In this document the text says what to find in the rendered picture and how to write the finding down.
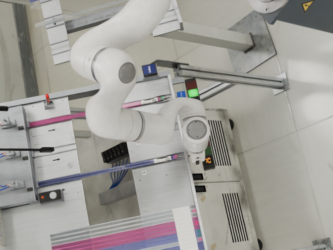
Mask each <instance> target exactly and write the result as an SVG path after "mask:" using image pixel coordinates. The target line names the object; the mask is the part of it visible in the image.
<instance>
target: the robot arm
mask: <svg viewBox="0 0 333 250"><path fill-rule="evenodd" d="M248 2H249V4H250V5H251V7H252V8H253V9H254V10H255V11H257V12H260V13H264V14H269V13H274V12H276V11H278V10H280V9H281V8H282V7H283V6H285V4H286V3H287V2H288V0H248ZM170 4H171V0H130V1H129V2H128V3H127V4H126V5H125V6H124V7H123V9H122V10H121V11H120V12H119V13H117V14H116V15H115V16H113V17H112V18H110V19H109V20H107V21H106V22H104V23H102V24H100V25H98V26H96V27H94V28H92V29H91V30H89V31H87V32H86V33H84V34H83V35H82V36H81V37H80V38H79V39H78V40H77V41H76V42H75V43H74V45H73V46H72V48H71V50H70V54H69V59H70V64H71V66H72V68H73V69H74V71H75V72H77V73H78V74H79V75H81V76H82V77H84V78H87V79H89V80H91V81H94V82H96V83H99V84H100V90H99V92H98V93H97V94H95V95H94V96H93V97H91V98H90V99H89V101H88V103H87V105H86V121H87V124H88V127H89V129H90V130H91V131H92V133H94V134H95V135H97V136H99V137H102V138H107V139H115V140H123V141H131V142H140V143H148V144H157V145H163V144H167V143H168V142H170V140H171V139H172V137H173V133H174V128H175V122H176V118H177V115H178V113H180V114H181V117H182V128H183V129H182V144H183V147H184V149H185V150H186V151H187V152H189V155H190V159H191V162H192V163H196V165H198V164H199V160H200V162H203V161H205V150H206V148H207V146H208V142H209V137H210V132H211V129H210V125H209V123H208V122H207V120H206V111H205V106H204V104H203V102H202V101H200V100H198V99H193V98H187V97H178V98H174V99H172V100H170V101H168V102H167V103H165V104H164V105H163V106H162V107H161V108H160V109H159V111H158V112H157V114H153V113H148V112H143V111H138V110H132V109H127V108H122V105H123V103H124V101H125V99H126V98H127V96H128V95H129V93H130V92H131V91H132V89H133V88H134V86H135V84H136V81H137V67H136V64H135V61H134V59H133V58H132V57H131V56H130V55H129V54H128V53H126V52H125V51H122V50H124V49H126V48H128V47H130V46H132V45H134V44H136V43H139V42H141V41H142V40H144V39H146V38H147V37H148V36H149V35H150V34H151V33H152V32H153V31H154V29H155V28H156V27H157V26H158V25H159V23H160V22H161V21H162V19H163V18H164V16H165V15H166V13H167V12H168V10H169V7H170Z"/></svg>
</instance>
